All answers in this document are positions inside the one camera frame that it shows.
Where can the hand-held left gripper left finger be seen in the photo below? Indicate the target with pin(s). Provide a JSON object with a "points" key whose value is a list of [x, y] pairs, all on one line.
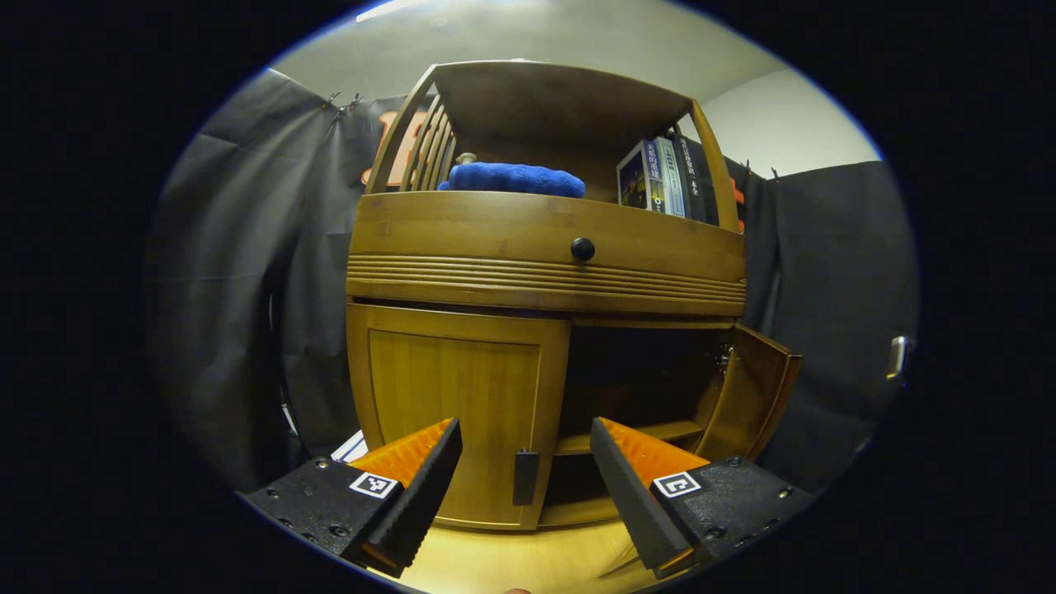
{"points": [[429, 487]]}

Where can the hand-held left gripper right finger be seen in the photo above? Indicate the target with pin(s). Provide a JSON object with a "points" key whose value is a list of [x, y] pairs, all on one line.
{"points": [[627, 495]]}

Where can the wooden cabinet door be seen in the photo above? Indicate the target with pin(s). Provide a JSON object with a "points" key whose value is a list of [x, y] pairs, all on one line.
{"points": [[751, 396], [454, 396]]}

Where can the wooden double-door shoe cabinet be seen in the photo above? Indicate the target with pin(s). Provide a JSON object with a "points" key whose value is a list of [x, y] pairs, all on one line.
{"points": [[561, 107]]}

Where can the wooden inner cabinet shelf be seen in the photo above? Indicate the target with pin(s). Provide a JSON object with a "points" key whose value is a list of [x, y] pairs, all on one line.
{"points": [[660, 431]]}

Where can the white spine book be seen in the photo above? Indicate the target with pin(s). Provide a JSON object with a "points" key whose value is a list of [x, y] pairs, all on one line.
{"points": [[351, 450]]}

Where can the black round drawer knob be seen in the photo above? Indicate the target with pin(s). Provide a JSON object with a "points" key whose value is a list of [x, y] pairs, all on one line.
{"points": [[582, 249]]}

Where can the dark blue cover book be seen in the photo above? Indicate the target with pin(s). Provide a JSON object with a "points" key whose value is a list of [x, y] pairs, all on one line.
{"points": [[634, 181]]}

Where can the folded blue towel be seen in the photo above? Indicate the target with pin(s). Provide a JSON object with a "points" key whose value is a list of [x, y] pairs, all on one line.
{"points": [[511, 179]]}

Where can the grey spine book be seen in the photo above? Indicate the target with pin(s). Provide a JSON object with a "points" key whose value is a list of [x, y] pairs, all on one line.
{"points": [[672, 177]]}

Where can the black spine book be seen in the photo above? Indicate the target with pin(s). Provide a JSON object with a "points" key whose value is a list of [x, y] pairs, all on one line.
{"points": [[697, 177]]}

